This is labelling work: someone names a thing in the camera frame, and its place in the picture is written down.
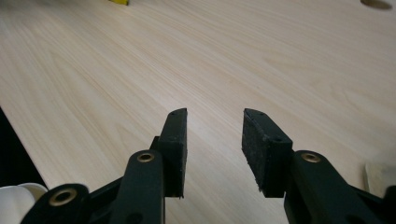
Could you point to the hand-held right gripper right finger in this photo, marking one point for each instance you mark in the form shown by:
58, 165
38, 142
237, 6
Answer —
264, 161

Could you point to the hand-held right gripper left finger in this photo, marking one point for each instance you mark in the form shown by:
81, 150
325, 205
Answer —
174, 155

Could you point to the yellow green snack packet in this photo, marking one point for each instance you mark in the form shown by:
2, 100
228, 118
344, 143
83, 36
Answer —
119, 1

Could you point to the white rounded object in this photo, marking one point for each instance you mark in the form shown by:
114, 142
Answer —
12, 202

